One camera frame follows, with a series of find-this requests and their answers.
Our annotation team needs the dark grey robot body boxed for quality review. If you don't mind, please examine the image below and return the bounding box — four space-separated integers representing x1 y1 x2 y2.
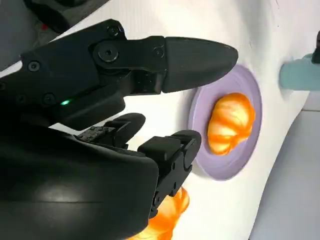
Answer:
23 0 113 35

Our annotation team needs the orange white toy bread roll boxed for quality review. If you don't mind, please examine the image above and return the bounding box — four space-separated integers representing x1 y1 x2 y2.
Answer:
206 92 256 156
133 186 191 240

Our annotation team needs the lilac plate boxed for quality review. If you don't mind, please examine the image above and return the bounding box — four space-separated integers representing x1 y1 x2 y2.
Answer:
187 63 263 181

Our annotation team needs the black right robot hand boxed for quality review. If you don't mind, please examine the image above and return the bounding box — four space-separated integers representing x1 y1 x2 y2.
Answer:
0 18 240 240

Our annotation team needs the pale green mug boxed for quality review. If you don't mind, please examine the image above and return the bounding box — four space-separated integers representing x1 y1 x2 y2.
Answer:
279 53 320 92

